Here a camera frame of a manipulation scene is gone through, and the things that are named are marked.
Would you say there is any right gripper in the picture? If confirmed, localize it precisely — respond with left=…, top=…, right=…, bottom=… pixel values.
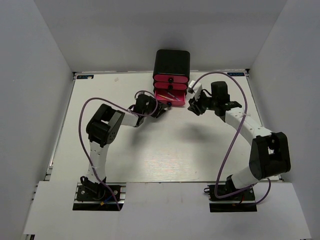
left=188, top=89, right=218, bottom=116

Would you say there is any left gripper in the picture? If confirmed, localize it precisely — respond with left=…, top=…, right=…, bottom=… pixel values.
left=142, top=95, right=169, bottom=118

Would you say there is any yellow highlighter pen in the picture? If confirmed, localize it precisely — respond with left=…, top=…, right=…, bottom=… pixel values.
left=157, top=94, right=170, bottom=99

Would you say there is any orange highlighter pen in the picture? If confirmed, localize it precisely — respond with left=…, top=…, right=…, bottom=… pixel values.
left=166, top=97, right=180, bottom=102

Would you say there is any pink top drawer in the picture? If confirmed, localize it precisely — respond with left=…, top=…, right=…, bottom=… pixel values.
left=153, top=74, right=189, bottom=84

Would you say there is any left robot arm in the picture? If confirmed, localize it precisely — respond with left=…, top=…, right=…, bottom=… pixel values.
left=80, top=93, right=171, bottom=200

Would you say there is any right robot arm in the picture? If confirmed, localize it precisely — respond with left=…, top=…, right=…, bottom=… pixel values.
left=188, top=81, right=291, bottom=200

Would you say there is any black drawer cabinet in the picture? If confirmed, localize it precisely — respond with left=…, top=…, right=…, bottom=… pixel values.
left=153, top=49, right=191, bottom=78

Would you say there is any right blue table label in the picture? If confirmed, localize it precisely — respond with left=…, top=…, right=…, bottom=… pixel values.
left=227, top=72, right=246, bottom=77

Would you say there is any blue table label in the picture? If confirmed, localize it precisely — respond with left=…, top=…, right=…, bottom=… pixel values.
left=227, top=72, right=246, bottom=77
left=76, top=74, right=94, bottom=80

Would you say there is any left blue table label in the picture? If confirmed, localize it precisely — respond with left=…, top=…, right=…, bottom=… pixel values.
left=76, top=74, right=94, bottom=80

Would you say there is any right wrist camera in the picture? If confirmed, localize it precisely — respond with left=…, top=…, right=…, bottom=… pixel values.
left=187, top=80, right=203, bottom=101

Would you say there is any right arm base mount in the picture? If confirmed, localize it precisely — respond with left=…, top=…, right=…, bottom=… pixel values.
left=203, top=184, right=257, bottom=213

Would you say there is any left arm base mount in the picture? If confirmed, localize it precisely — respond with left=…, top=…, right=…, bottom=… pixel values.
left=72, top=176, right=126, bottom=212

